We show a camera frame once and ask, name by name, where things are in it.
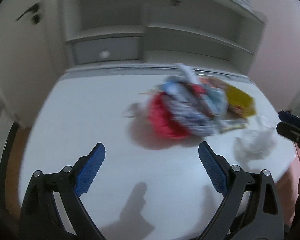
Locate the red snack wrapper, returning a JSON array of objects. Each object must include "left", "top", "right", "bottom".
[{"left": 148, "top": 81, "right": 210, "bottom": 139}]

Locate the white shelf unit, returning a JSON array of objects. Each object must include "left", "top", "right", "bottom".
[{"left": 59, "top": 0, "right": 266, "bottom": 74}]

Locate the grey drawer white knob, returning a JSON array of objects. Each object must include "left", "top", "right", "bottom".
[{"left": 72, "top": 37, "right": 141, "bottom": 64}]

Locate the cream door black handle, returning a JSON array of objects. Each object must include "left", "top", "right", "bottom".
[{"left": 0, "top": 0, "right": 66, "bottom": 127}]

